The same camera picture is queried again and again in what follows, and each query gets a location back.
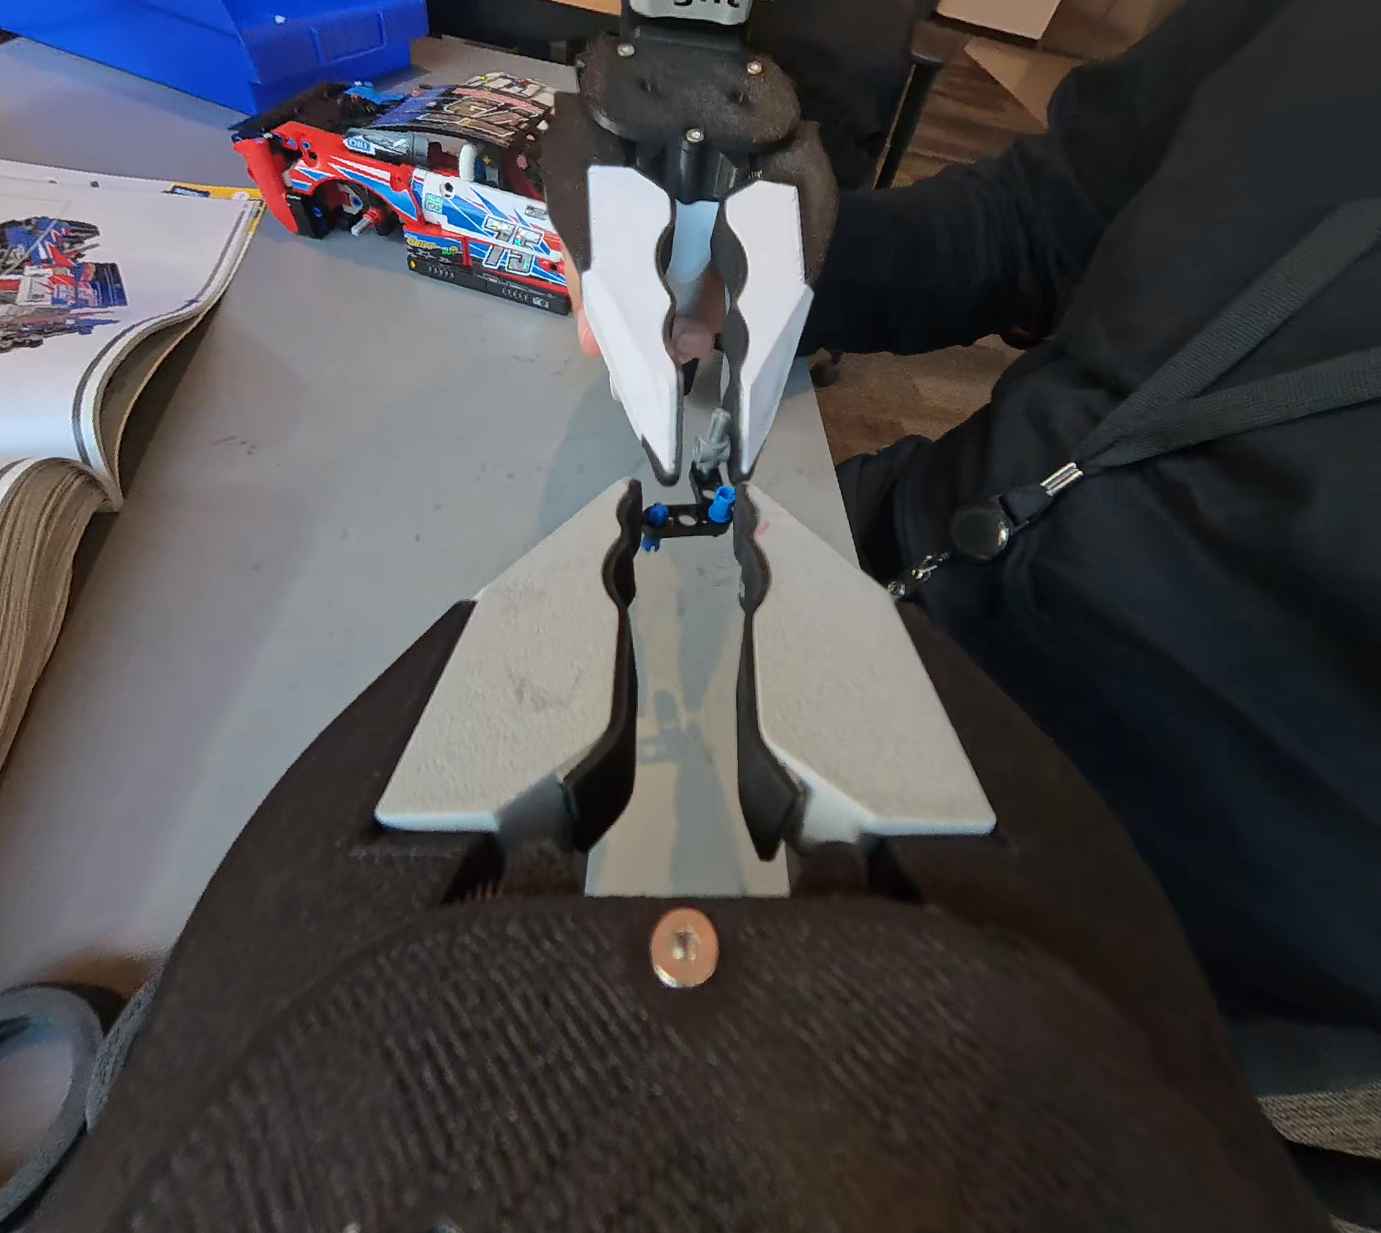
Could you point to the grey fabric chair seat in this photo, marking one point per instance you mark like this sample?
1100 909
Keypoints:
1317 1083

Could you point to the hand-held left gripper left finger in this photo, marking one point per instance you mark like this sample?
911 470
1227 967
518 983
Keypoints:
518 703

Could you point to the person's right hand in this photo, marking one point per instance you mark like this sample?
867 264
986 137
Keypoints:
696 338

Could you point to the open instruction book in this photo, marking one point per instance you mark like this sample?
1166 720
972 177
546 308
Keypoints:
63 366

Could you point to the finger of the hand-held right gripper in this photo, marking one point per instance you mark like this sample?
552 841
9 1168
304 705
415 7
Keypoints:
635 284
779 284

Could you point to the black rubber toy tyre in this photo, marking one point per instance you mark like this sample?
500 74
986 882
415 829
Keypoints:
59 1090

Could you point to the person's right forearm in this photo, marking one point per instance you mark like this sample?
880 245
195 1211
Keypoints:
953 264

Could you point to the grey axle connector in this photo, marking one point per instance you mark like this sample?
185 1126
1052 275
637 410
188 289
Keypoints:
714 445

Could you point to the black beam two blue pins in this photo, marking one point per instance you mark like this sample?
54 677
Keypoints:
680 522

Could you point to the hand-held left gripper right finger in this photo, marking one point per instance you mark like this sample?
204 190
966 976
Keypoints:
865 717

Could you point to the red black toy model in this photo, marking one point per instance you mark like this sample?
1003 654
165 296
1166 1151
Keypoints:
454 207

